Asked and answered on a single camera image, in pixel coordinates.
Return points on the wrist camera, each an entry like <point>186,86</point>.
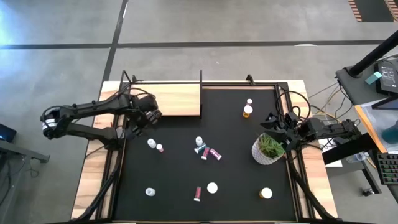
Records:
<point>291,118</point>
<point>147,102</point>

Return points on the black electronic device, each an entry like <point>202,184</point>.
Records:
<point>388,77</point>

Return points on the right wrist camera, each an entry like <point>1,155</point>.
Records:
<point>291,118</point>

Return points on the small pink pill bottle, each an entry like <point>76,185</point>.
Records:
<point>159,147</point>
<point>249,101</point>

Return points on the black table mat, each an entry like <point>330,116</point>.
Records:
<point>174,174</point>

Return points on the white paper sheet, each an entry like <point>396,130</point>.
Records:
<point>325,144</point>

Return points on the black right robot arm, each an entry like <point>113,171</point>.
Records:
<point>329,129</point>

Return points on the white pill bottle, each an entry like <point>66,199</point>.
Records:
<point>199,141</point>
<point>150,192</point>
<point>151,143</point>

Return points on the black metal table frame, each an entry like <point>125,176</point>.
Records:
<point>210,84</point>

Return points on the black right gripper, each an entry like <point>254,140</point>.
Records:
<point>292,133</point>

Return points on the teal cup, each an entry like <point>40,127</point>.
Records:
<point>391,133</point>

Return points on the blue pill bottle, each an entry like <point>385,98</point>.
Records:
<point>200,148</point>

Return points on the caster wheel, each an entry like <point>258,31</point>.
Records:
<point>367,192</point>

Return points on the wood-edged desk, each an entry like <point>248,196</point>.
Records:
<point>373,124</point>

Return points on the wooden tray board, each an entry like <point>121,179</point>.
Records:
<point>180,99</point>

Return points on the black device blue screen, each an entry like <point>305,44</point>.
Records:
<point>7,133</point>

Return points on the clear water bottle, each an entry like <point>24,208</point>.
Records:
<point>356,157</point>

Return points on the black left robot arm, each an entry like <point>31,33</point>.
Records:
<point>93,107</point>

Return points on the black backlit keyboard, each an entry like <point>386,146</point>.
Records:
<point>388,168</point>

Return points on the black pole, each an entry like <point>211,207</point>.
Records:
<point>373,56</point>

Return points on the succulent in white pot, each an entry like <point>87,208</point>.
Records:
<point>264,155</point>

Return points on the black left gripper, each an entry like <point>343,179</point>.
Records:
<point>140,116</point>

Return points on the dark mat striped edges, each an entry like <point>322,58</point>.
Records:
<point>373,9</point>

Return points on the black desk beam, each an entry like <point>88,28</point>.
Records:
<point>348,149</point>

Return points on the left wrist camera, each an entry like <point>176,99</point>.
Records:
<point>147,102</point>

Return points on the grey metal desk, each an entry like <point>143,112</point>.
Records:
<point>18,151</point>

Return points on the teal block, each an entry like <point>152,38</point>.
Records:
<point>373,78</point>

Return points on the grey side table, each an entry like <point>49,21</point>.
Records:
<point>354,87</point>

